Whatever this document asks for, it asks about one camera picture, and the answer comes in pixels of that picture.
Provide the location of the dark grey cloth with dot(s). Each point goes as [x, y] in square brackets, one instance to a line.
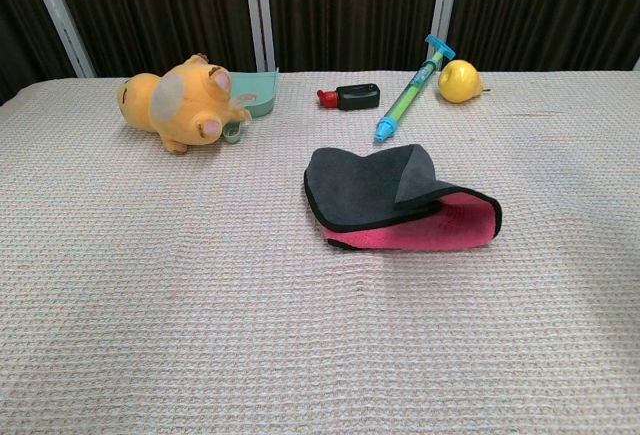
[350, 185]

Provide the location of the black device with red cap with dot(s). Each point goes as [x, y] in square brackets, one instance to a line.
[357, 96]

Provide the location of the blue green toy syringe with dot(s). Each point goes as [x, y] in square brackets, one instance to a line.
[400, 105]

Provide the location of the mint green dustpan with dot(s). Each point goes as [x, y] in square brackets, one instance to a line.
[256, 89]

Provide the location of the yellow plush toy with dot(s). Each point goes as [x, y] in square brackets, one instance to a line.
[185, 105]

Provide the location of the beige woven tablecloth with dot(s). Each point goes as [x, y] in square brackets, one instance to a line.
[200, 305]

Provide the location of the yellow pear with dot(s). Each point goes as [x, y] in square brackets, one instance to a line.
[457, 82]

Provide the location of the dark pleated curtain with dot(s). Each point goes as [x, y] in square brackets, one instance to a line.
[150, 5]

